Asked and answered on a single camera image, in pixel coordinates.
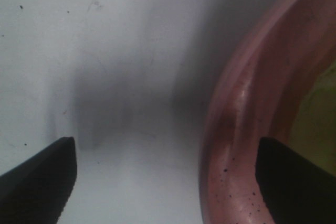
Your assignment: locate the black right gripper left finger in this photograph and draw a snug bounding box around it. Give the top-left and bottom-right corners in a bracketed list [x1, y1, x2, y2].
[1, 137, 77, 223]

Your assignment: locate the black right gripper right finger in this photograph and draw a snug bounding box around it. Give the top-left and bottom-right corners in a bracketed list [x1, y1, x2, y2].
[255, 137, 335, 223]

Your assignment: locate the toast sandwich with lettuce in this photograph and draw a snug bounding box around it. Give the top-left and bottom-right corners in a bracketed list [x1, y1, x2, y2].
[290, 60, 336, 156]

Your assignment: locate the pink round plate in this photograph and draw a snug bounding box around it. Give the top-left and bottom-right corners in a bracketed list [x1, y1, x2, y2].
[199, 0, 335, 223]

